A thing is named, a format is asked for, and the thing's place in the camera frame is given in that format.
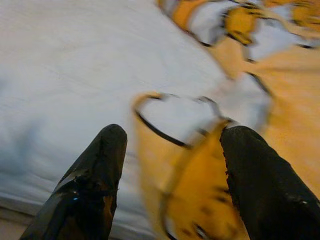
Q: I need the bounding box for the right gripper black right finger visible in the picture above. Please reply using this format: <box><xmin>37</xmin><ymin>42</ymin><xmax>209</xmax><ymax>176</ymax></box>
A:
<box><xmin>219</xmin><ymin>125</ymin><xmax>320</xmax><ymax>240</ymax></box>

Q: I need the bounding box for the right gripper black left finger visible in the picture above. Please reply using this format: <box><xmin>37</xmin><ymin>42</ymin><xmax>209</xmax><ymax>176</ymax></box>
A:
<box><xmin>19</xmin><ymin>124</ymin><xmax>128</xmax><ymax>240</ymax></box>

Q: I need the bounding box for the yellow cartoon print quilt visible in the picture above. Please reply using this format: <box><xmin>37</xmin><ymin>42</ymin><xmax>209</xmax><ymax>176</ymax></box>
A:
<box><xmin>131</xmin><ymin>0</ymin><xmax>320</xmax><ymax>240</ymax></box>

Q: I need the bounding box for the white quilted mattress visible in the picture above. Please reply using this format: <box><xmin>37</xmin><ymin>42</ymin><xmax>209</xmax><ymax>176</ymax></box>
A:
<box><xmin>0</xmin><ymin>0</ymin><xmax>226</xmax><ymax>240</ymax></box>

